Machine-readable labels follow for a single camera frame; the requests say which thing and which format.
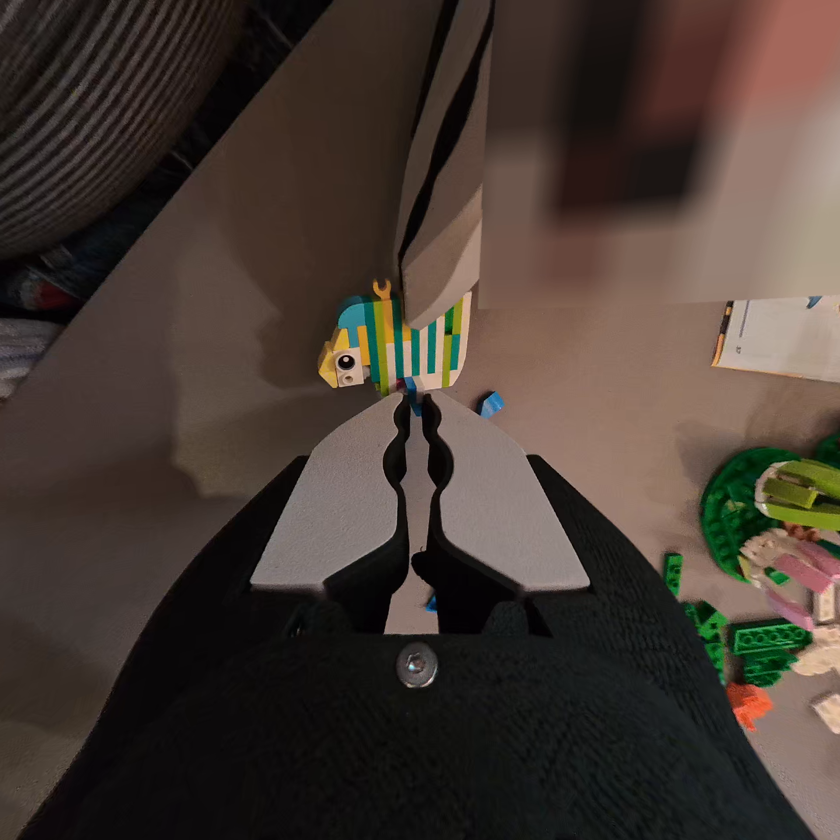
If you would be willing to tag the pile of green bricks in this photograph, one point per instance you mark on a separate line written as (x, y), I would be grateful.
(768, 640)

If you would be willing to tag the grey desk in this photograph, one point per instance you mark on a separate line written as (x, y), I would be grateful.
(197, 394)

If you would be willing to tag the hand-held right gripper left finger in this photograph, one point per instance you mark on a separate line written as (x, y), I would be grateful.
(334, 512)

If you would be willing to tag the person in grey striped sweater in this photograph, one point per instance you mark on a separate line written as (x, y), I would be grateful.
(98, 98)

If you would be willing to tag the instruction booklet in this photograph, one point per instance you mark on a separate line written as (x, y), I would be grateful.
(781, 341)

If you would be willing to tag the orange brick separator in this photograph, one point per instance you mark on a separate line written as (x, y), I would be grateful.
(748, 705)

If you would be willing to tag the striped brick fish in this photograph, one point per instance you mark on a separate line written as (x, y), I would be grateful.
(374, 348)

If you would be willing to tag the blue slope brick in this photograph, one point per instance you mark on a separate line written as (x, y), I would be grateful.
(491, 402)

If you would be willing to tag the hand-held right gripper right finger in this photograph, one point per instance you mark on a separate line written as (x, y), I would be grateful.
(505, 518)

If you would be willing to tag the green brick plant model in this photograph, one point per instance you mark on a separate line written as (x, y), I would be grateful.
(728, 512)

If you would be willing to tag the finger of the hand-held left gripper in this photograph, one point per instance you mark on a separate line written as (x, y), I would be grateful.
(459, 197)
(420, 118)

